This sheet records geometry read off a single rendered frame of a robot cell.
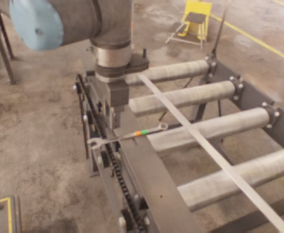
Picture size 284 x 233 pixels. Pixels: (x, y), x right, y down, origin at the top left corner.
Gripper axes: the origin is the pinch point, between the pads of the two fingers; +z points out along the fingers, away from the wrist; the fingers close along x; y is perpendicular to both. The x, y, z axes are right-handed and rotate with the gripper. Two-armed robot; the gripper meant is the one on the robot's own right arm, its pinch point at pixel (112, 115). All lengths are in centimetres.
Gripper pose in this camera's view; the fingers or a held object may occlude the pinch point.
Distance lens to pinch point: 66.4
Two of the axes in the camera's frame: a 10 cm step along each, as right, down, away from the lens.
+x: 3.8, 6.3, -6.8
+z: -0.7, 7.5, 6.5
